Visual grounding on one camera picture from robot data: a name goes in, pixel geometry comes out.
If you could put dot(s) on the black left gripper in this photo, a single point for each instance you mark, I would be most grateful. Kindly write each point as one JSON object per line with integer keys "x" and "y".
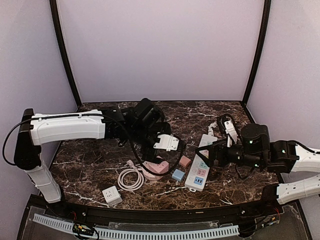
{"x": 149, "y": 153}

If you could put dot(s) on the pink round power socket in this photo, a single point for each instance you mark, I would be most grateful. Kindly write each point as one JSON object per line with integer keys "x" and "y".
{"x": 151, "y": 177}

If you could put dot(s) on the small circuit board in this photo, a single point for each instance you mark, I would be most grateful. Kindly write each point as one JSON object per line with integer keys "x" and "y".
{"x": 80, "y": 229}

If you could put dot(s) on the pink cube socket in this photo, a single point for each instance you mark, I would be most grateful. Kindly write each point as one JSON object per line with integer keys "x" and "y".
{"x": 159, "y": 168}

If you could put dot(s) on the left black frame post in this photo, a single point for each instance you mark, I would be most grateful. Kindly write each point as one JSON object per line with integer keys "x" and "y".
{"x": 63, "y": 52}

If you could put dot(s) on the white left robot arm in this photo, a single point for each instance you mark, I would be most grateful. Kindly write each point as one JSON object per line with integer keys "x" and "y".
{"x": 34, "y": 130}

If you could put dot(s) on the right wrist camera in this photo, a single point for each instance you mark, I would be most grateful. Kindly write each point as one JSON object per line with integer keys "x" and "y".
{"x": 227, "y": 126}

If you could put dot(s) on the white cube socket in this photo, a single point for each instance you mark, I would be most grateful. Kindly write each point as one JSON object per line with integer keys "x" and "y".
{"x": 112, "y": 196}

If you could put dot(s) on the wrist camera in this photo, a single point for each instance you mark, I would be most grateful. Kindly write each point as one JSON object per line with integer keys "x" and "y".
{"x": 166, "y": 142}
{"x": 227, "y": 126}

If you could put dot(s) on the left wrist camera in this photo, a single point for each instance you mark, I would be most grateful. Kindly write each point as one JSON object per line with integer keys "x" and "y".
{"x": 166, "y": 142}

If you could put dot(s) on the black frame post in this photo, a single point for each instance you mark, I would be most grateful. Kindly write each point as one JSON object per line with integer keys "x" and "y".
{"x": 258, "y": 51}
{"x": 63, "y": 52}

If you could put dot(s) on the blue plug adapter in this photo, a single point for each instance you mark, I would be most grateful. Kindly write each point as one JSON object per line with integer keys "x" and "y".
{"x": 178, "y": 176}

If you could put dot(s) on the black front table rail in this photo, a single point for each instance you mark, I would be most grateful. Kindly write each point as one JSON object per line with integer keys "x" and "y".
{"x": 243, "y": 213}

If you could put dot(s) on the white multicolour power strip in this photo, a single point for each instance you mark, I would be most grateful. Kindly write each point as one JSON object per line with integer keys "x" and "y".
{"x": 198, "y": 173}

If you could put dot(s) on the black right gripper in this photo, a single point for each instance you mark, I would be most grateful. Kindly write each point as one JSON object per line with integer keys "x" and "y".
{"x": 220, "y": 154}

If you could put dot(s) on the grey slotted cable duct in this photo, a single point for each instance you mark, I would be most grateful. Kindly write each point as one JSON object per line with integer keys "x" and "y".
{"x": 123, "y": 231}

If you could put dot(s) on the right black frame post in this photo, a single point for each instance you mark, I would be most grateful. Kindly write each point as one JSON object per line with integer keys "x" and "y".
{"x": 258, "y": 51}

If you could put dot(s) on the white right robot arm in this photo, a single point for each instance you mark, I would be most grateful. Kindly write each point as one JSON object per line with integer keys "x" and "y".
{"x": 290, "y": 157}

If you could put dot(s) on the pink plug adapter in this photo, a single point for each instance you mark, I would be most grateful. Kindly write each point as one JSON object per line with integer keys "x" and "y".
{"x": 184, "y": 161}

